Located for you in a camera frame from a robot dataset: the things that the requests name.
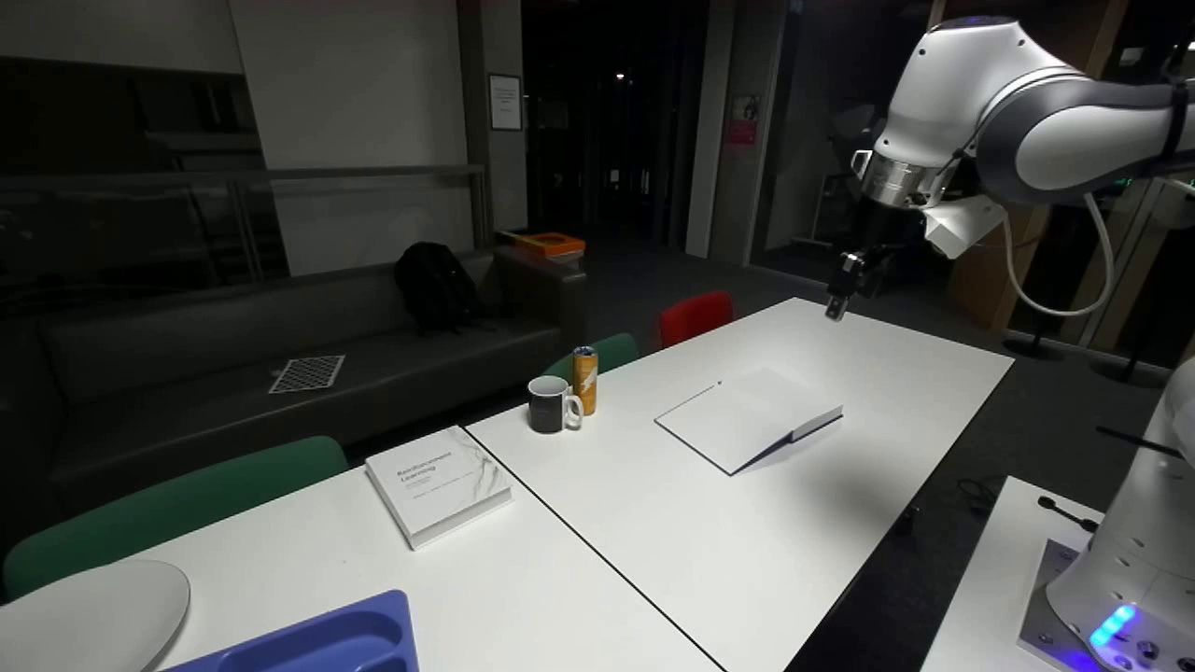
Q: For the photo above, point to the white wall notice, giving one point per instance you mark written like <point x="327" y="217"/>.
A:
<point x="505" y="101"/>

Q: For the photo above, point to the small green chair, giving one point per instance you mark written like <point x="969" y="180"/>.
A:
<point x="619" y="351"/>

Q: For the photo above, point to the white closed book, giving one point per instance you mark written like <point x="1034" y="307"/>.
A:
<point x="440" y="488"/>

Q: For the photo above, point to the dark side cabinet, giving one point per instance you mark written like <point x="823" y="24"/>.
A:
<point x="548" y="294"/>

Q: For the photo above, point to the orange drink can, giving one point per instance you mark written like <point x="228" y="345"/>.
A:
<point x="583" y="380"/>

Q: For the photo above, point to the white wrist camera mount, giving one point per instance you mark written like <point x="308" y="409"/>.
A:
<point x="962" y="226"/>

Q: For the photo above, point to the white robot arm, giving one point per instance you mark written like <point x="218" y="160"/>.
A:
<point x="1069" y="135"/>

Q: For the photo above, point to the orange box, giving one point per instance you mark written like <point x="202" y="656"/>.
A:
<point x="548" y="244"/>

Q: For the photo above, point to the dark sofa bench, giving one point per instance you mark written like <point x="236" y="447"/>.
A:
<point x="190" y="360"/>

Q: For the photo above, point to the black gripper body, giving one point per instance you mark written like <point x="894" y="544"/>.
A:
<point x="878" y="244"/>

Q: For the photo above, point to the black backpack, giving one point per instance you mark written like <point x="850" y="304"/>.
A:
<point x="435" y="285"/>

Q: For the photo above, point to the blue plastic tray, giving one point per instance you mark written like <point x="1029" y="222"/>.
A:
<point x="321" y="640"/>

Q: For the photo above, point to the red wall sign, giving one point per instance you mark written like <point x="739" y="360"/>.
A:
<point x="741" y="130"/>

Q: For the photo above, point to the white round plate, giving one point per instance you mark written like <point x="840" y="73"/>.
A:
<point x="87" y="617"/>

